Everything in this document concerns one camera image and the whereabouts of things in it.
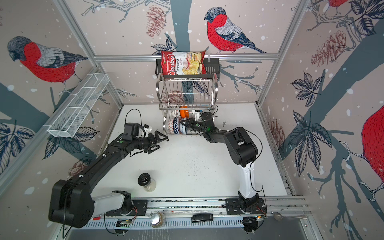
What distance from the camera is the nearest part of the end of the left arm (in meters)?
0.66

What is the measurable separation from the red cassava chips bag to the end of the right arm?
0.92 ft

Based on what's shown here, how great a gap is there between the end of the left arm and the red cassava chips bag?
15.0 inches

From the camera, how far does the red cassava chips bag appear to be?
0.87 m

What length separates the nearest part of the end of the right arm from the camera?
2.61 ft
